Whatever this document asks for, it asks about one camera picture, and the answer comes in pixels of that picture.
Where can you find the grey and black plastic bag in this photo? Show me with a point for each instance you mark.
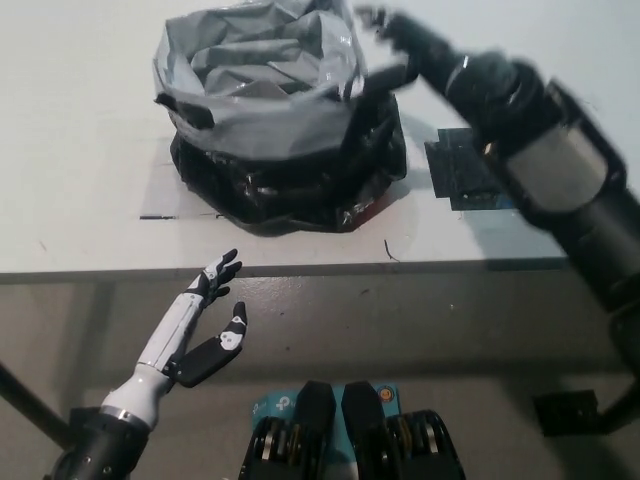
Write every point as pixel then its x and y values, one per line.
pixel 260 125

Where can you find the black metal table leg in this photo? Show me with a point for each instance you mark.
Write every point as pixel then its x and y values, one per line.
pixel 35 405

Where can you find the dark right robot hand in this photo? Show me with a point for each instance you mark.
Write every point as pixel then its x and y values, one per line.
pixel 430 50

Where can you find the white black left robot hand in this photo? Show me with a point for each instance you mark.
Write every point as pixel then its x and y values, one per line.
pixel 167 340

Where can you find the black tape patch on table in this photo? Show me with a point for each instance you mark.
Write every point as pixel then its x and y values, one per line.
pixel 450 170

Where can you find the short black tape strip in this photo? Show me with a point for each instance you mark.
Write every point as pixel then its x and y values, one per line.
pixel 157 217

